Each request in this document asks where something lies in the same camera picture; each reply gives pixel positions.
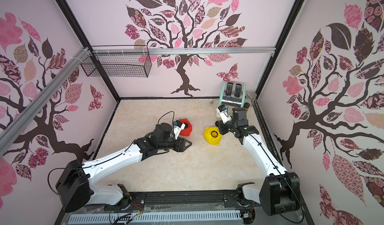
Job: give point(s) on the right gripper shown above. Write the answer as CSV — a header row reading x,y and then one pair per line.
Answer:
x,y
223,127

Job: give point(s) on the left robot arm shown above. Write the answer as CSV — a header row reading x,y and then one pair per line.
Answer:
x,y
77,186

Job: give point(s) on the red piggy bank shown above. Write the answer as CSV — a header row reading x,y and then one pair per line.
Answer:
x,y
188,128

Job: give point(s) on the glass jar behind toaster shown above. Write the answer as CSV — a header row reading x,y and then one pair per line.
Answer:
x,y
250,99

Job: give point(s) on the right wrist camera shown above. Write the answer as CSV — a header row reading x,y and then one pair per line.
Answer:
x,y
222,111

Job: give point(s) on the black wire basket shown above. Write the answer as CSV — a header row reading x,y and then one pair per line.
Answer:
x,y
118,61

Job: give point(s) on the back aluminium rail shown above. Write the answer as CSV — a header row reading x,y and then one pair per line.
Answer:
x,y
187,51

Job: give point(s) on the white slotted cable duct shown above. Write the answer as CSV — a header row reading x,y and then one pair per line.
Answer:
x,y
154,217

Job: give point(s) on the yellow piggy bank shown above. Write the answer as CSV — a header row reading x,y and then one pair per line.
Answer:
x,y
212,135

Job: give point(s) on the mint chrome toaster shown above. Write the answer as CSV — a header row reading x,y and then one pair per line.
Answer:
x,y
232,94

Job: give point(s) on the aluminium rail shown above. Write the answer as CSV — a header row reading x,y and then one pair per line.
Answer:
x,y
187,51
12,132

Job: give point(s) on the black base frame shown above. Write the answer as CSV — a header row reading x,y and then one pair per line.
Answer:
x,y
187,201

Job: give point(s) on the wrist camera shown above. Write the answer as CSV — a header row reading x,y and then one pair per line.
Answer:
x,y
222,111
165,131

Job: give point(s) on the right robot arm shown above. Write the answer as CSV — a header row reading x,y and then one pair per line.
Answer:
x,y
280,192

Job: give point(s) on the left aluminium rail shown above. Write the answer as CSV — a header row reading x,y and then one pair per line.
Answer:
x,y
12,132

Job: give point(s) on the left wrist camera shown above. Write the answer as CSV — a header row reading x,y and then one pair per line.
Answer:
x,y
165,131

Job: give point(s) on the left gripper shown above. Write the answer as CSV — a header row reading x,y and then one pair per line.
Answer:
x,y
181,147

